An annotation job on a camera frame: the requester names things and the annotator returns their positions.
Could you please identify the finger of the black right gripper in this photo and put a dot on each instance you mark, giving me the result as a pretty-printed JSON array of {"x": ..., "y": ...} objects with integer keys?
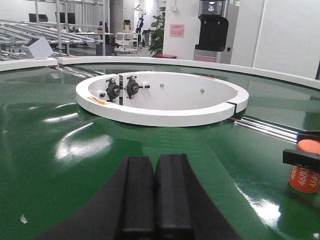
[
  {"x": 308, "y": 135},
  {"x": 303, "y": 159}
]

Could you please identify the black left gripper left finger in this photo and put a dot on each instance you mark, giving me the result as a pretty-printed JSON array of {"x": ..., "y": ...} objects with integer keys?
[{"x": 123, "y": 209}]

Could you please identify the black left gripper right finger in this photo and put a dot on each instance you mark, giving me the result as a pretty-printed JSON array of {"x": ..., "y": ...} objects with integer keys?
[{"x": 183, "y": 209}]

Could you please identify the green conveyor belt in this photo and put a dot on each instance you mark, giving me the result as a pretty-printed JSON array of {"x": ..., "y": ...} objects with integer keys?
[{"x": 55, "y": 156}]

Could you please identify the black bearing block left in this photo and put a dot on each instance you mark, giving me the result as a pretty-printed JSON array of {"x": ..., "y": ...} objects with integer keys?
[{"x": 113, "y": 90}]

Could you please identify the black bearing block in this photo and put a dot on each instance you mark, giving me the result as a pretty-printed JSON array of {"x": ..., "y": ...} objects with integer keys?
[
  {"x": 113, "y": 90},
  {"x": 132, "y": 87}
]

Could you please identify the black bearing block right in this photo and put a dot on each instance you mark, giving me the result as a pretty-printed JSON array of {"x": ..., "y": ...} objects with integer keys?
[{"x": 132, "y": 87}]

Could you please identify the black water dispenser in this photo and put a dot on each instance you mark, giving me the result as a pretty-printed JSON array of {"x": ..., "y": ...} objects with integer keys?
[{"x": 218, "y": 21}]

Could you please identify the green potted plant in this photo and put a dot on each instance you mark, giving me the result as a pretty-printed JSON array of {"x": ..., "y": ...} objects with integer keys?
[{"x": 157, "y": 36}]

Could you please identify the pink wall notice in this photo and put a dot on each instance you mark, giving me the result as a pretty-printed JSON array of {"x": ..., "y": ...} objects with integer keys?
[{"x": 177, "y": 30}]

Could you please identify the white round conveyor frame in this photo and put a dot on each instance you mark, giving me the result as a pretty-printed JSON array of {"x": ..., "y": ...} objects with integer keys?
[{"x": 70, "y": 60}]

